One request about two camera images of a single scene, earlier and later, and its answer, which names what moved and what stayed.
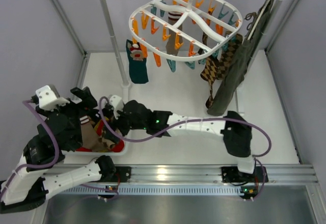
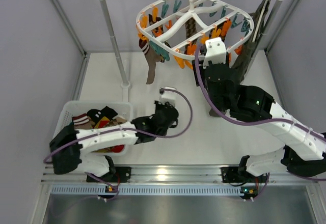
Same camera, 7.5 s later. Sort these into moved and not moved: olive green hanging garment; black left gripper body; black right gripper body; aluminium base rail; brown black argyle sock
Moved: black right gripper body; black left gripper body; brown black argyle sock
Not moved: olive green hanging garment; aluminium base rail
